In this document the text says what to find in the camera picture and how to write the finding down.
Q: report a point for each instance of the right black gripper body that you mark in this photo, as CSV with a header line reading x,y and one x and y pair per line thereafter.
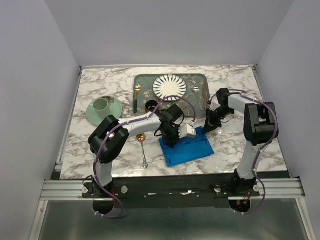
x,y
214,118

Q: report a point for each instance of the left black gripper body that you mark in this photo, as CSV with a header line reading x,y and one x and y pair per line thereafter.
x,y
170,135

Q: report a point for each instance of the blue cloth napkin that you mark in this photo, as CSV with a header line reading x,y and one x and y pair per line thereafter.
x,y
188,149

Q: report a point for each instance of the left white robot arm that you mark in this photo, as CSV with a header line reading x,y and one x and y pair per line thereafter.
x,y
109,138

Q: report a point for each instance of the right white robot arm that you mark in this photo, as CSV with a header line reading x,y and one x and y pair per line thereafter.
x,y
260,128

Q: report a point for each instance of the iridescent gold spoon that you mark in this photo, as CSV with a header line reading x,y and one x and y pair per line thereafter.
x,y
141,138

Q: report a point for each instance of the orange black mug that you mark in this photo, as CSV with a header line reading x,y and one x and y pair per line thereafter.
x,y
150,106

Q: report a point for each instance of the silver spoon on tray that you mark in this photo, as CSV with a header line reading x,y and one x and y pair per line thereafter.
x,y
196,91

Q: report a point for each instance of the green floral serving tray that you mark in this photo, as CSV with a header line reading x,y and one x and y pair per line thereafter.
x,y
187,90

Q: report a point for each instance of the white blue striped plate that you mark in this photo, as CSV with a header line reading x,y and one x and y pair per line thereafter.
x,y
169,85

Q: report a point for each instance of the green saucer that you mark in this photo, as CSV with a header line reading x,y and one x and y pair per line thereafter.
x,y
116,109

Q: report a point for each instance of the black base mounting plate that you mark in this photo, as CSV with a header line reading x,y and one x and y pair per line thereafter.
x,y
178,191

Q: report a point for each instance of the green cup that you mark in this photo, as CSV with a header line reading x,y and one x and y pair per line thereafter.
x,y
102,107

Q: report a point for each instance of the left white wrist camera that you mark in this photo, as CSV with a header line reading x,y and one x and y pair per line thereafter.
x,y
186,131

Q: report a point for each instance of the gold fork green handle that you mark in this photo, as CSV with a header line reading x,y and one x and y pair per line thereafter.
x,y
137,91

